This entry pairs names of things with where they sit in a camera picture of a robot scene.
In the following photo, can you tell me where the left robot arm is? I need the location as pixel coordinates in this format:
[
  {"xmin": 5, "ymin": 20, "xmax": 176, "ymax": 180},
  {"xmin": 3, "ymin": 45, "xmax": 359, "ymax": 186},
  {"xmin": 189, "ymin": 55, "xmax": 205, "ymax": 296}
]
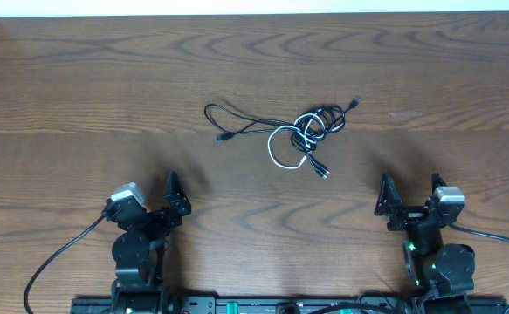
[{"xmin": 101, "ymin": 171, "xmax": 191, "ymax": 314}]

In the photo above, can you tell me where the white USB cable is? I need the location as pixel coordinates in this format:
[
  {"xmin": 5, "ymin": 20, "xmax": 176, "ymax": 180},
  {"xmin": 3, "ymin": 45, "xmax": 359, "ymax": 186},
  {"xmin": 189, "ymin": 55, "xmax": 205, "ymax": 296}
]
[{"xmin": 266, "ymin": 113, "xmax": 320, "ymax": 171}]

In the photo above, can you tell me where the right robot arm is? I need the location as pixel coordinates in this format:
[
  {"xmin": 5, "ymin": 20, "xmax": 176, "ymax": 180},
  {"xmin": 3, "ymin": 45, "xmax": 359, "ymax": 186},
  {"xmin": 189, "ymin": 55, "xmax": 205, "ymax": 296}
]
[{"xmin": 374, "ymin": 173, "xmax": 475, "ymax": 313}]

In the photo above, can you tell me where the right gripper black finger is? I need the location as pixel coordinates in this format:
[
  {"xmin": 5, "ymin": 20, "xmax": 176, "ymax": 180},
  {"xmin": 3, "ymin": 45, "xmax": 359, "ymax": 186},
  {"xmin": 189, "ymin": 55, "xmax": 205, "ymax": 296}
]
[
  {"xmin": 374, "ymin": 173, "xmax": 402, "ymax": 216},
  {"xmin": 431, "ymin": 173, "xmax": 447, "ymax": 194}
]

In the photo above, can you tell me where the black USB cable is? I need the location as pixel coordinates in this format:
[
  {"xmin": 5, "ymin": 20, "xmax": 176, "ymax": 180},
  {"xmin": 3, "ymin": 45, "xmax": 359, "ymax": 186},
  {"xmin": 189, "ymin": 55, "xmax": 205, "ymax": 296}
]
[{"xmin": 203, "ymin": 95, "xmax": 362, "ymax": 154}]

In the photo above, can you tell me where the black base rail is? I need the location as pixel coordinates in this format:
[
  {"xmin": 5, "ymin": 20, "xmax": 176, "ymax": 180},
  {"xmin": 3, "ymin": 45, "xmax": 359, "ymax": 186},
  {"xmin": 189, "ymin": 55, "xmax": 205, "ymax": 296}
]
[{"xmin": 70, "ymin": 294, "xmax": 509, "ymax": 314}]

